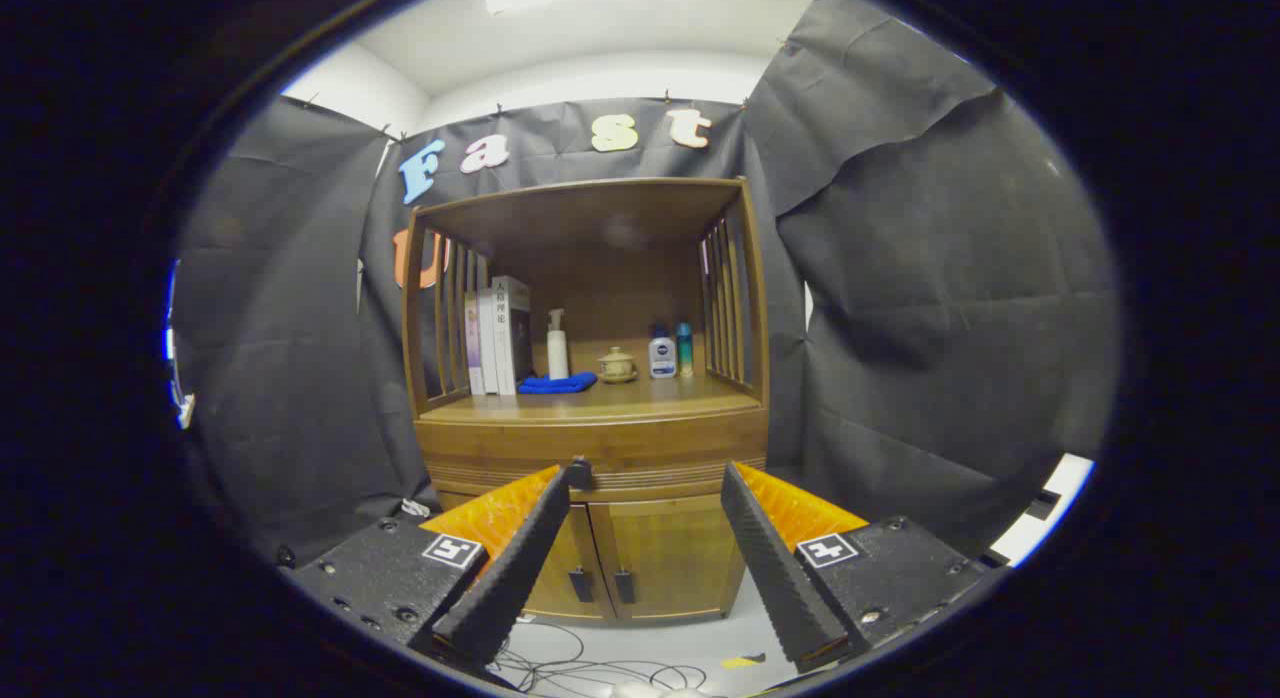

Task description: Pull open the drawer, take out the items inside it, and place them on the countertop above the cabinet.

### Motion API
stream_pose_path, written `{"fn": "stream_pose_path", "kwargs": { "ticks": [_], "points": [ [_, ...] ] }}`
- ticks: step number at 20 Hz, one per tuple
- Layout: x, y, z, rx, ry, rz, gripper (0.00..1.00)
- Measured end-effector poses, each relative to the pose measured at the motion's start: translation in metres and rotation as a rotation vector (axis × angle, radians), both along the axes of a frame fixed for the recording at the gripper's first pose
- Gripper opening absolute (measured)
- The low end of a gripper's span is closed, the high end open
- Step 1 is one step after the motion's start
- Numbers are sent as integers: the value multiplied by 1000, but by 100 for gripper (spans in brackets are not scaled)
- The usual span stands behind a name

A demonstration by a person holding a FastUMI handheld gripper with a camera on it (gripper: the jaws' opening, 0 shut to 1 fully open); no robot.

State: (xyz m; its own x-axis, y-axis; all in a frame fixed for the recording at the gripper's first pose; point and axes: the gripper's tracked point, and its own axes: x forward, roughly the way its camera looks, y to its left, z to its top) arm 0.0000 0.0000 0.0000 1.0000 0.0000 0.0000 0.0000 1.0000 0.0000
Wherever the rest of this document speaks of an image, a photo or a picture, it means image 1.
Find white book with portrait cover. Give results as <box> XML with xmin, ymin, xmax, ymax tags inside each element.
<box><xmin>490</xmin><ymin>275</ymin><xmax>534</xmax><ymax>396</ymax></box>

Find wooden cabinet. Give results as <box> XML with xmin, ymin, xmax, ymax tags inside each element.
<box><xmin>400</xmin><ymin>176</ymin><xmax>771</xmax><ymax>624</ymax></box>

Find pale purple book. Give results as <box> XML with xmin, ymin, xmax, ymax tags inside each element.
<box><xmin>463</xmin><ymin>294</ymin><xmax>485</xmax><ymax>396</ymax></box>

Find wooden drawer with black knob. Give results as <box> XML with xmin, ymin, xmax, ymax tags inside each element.
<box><xmin>415</xmin><ymin>416</ymin><xmax>769</xmax><ymax>494</ymax></box>

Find black floor cables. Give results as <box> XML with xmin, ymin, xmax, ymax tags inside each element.
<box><xmin>490</xmin><ymin>618</ymin><xmax>711</xmax><ymax>697</ymax></box>

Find wooden cabinet door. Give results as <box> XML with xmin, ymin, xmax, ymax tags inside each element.
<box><xmin>520</xmin><ymin>503</ymin><xmax>613</xmax><ymax>619</ymax></box>
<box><xmin>590</xmin><ymin>496</ymin><xmax>746</xmax><ymax>619</ymax></box>

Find wooden countertop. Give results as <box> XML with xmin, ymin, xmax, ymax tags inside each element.
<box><xmin>418</xmin><ymin>373</ymin><xmax>766</xmax><ymax>424</ymax></box>

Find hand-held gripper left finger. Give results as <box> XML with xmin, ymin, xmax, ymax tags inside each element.
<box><xmin>290</xmin><ymin>456</ymin><xmax>593</xmax><ymax>679</ymax></box>

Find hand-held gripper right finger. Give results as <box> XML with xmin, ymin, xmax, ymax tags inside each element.
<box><xmin>720</xmin><ymin>461</ymin><xmax>991</xmax><ymax>676</ymax></box>

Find blue folded cloth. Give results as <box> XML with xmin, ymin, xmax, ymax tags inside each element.
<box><xmin>518</xmin><ymin>371</ymin><xmax>599</xmax><ymax>395</ymax></box>

